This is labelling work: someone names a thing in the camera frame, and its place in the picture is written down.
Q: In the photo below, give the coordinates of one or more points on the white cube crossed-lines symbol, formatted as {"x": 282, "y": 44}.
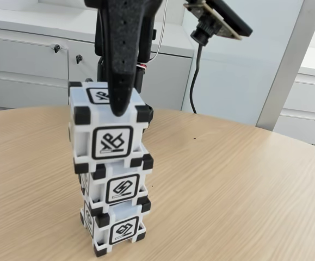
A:
{"x": 113, "y": 141}

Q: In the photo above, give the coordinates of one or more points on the grey pillar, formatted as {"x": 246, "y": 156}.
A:
{"x": 287, "y": 68}

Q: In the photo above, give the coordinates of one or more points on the white cube overlapping-squares symbol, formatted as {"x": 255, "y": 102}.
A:
{"x": 124, "y": 231}

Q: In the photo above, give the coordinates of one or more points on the camera module on black bracket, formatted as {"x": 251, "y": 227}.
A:
{"x": 228, "y": 19}

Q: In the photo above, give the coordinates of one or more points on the white low drawer cabinet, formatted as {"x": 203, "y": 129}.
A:
{"x": 309, "y": 95}

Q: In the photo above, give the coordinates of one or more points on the black cabinet key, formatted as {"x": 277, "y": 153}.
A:
{"x": 56, "y": 48}
{"x": 78, "y": 58}

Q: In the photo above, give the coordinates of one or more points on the white cube zigzag symbol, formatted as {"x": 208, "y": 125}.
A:
{"x": 122, "y": 187}

